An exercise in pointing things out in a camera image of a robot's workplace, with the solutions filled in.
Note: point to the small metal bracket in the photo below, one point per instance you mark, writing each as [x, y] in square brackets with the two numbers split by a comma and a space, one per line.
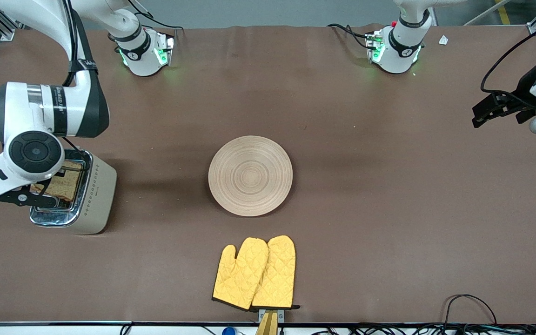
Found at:
[280, 315]

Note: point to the small blue knob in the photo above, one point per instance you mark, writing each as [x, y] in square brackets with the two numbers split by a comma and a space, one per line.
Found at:
[227, 331]

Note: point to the round wooden plate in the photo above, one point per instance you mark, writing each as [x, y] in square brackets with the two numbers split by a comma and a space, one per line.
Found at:
[249, 177]

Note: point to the beige chrome two-slot toaster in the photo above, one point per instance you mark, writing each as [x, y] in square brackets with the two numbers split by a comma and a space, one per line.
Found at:
[96, 195]

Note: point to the brown bread slice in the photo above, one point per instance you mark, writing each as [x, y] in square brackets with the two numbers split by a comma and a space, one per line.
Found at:
[65, 184]

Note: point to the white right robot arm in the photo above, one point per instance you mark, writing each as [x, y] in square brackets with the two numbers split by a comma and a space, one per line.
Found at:
[30, 107]

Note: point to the tan wooden stand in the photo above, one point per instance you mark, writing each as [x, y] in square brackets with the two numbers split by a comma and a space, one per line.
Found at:
[268, 325]

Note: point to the brown table cloth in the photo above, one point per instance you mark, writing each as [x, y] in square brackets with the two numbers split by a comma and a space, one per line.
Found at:
[342, 116]

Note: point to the small white paper scrap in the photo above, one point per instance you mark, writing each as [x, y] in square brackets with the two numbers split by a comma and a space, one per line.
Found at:
[443, 40]

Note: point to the yellow quilted oven mitt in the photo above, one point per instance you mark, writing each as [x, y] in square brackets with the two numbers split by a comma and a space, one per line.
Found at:
[277, 274]
[240, 274]

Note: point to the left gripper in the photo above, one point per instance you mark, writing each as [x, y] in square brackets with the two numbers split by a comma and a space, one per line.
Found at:
[525, 94]

